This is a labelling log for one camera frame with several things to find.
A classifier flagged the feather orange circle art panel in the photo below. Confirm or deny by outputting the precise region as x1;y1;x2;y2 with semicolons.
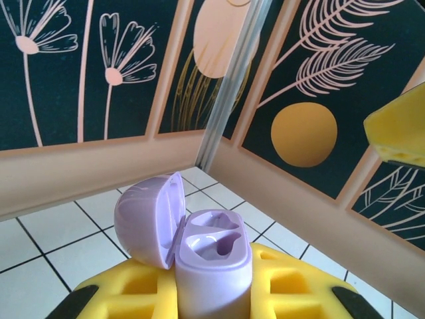
220;0;425;209

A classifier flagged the aluminium corner post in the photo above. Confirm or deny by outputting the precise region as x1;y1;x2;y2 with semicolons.
195;0;276;172

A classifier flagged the peach circle wall art panel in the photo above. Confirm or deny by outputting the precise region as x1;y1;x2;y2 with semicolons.
153;0;256;140

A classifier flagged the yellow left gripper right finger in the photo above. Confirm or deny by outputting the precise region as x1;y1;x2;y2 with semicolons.
248;241;388;319

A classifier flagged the purple earbud charging case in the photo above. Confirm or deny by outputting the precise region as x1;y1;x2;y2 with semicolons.
113;171;254;319

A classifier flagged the leaf outline wall art panel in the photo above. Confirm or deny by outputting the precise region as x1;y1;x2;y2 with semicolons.
345;146;425;249

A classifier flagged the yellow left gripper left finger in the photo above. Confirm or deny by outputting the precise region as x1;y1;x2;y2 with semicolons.
49;257;182;319

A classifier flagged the flower wall art panel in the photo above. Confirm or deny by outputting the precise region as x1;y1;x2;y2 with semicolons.
0;0;197;152

